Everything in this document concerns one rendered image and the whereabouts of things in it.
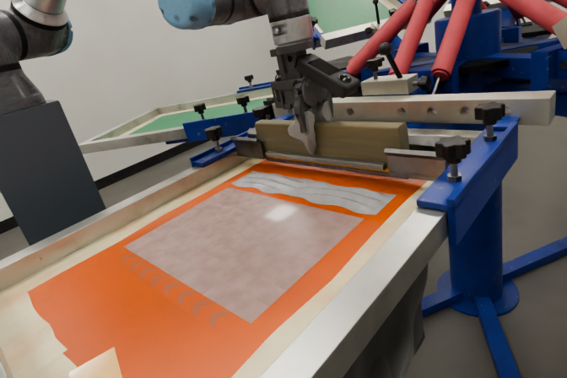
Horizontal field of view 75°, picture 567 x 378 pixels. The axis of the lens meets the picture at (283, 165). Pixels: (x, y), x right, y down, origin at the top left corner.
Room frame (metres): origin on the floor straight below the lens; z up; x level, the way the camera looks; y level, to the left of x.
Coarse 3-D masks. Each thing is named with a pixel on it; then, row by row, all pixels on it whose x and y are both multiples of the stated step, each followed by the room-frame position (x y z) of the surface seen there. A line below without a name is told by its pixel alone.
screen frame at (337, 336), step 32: (416, 128) 0.74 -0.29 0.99; (224, 160) 0.85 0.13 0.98; (160, 192) 0.73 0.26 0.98; (96, 224) 0.64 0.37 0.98; (416, 224) 0.39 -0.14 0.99; (32, 256) 0.56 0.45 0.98; (64, 256) 0.59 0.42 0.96; (384, 256) 0.35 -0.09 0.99; (416, 256) 0.35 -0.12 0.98; (0, 288) 0.53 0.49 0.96; (352, 288) 0.31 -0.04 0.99; (384, 288) 0.30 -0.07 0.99; (320, 320) 0.27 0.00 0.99; (352, 320) 0.27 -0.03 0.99; (384, 320) 0.29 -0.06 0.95; (0, 352) 0.36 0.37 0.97; (288, 352) 0.25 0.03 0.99; (320, 352) 0.24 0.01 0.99; (352, 352) 0.25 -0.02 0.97
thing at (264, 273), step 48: (384, 192) 0.56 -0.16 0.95; (240, 240) 0.51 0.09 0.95; (288, 240) 0.48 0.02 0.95; (336, 240) 0.45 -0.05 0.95; (192, 288) 0.42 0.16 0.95; (240, 288) 0.39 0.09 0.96; (288, 288) 0.37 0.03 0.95; (96, 336) 0.37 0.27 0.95; (144, 336) 0.35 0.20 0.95; (192, 336) 0.33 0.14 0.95; (240, 336) 0.31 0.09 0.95
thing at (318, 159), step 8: (272, 152) 0.79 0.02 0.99; (280, 152) 0.77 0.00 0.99; (288, 152) 0.76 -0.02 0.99; (304, 160) 0.71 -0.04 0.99; (312, 160) 0.70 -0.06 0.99; (320, 160) 0.68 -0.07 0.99; (328, 160) 0.67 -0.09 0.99; (336, 160) 0.65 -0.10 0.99; (344, 160) 0.64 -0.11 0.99; (352, 160) 0.63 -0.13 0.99; (360, 160) 0.62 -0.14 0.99; (368, 160) 0.62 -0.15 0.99; (368, 168) 0.60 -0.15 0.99; (376, 168) 0.59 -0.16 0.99; (384, 168) 0.58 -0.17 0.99
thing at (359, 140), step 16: (256, 128) 0.82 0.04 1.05; (272, 128) 0.79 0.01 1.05; (320, 128) 0.69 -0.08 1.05; (336, 128) 0.66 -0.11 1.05; (352, 128) 0.63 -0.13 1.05; (368, 128) 0.61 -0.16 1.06; (384, 128) 0.59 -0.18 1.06; (400, 128) 0.57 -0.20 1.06; (272, 144) 0.80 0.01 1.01; (288, 144) 0.76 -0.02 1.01; (304, 144) 0.72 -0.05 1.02; (320, 144) 0.69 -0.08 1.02; (336, 144) 0.66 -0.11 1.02; (352, 144) 0.64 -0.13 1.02; (368, 144) 0.61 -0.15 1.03; (384, 144) 0.59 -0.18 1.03; (400, 144) 0.57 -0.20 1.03; (384, 160) 0.59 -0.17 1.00
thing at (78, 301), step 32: (224, 192) 0.72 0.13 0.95; (256, 192) 0.68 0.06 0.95; (160, 224) 0.63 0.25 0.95; (192, 224) 0.60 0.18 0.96; (224, 224) 0.57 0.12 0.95; (96, 256) 0.57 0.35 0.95; (160, 256) 0.52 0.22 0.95; (192, 256) 0.50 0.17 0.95; (64, 288) 0.49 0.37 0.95; (96, 288) 0.47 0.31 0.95; (128, 288) 0.45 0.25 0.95; (64, 320) 0.41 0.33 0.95; (96, 320) 0.40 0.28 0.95
